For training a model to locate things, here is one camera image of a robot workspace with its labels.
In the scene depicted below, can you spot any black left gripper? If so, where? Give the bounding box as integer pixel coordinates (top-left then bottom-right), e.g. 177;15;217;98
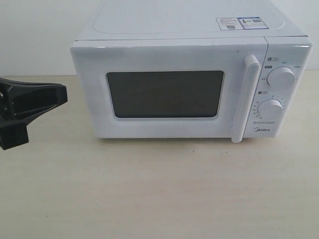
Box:
0;78;68;150

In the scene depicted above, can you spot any white microwave door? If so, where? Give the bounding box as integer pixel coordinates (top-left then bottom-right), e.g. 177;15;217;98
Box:
71;37;268;142

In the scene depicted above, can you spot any white Midea microwave oven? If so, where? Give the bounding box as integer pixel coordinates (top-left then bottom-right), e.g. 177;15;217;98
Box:
73;0;313;138

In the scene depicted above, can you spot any lower white timer knob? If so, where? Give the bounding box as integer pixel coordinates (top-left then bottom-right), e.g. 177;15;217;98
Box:
257;99;284;120

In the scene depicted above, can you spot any upper white control knob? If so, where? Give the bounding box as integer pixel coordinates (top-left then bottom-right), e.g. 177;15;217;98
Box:
267;67;296;89

